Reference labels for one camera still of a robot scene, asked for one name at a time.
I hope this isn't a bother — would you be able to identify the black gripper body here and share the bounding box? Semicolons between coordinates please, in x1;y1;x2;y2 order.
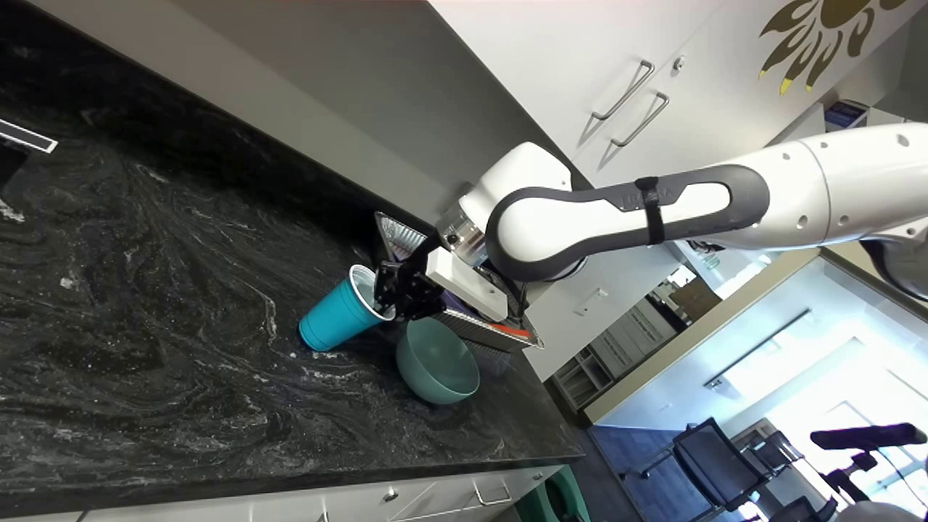
390;235;459;322

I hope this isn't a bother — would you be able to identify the light blue plastic cup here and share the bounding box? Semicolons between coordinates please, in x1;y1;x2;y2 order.
297;261;397;353

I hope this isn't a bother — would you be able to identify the teal bowl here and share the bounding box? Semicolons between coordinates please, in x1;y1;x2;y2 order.
393;316;485;409

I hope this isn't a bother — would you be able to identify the green bin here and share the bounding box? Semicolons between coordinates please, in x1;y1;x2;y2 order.
514;464;596;522

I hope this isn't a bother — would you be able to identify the black office chair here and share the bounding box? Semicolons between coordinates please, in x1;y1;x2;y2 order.
671;413;772;511

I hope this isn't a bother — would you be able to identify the black padded exercise machine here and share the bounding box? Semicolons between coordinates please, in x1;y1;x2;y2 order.
809;419;928;506

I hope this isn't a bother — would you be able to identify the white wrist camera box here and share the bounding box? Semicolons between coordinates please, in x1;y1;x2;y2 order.
424;244;514;324

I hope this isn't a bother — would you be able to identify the silver cabinet door handle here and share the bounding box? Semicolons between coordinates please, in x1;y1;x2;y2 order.
596;90;674;170
578;58;655;147

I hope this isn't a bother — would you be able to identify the gold flower wall decal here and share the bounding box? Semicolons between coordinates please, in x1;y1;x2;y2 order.
758;0;907;92

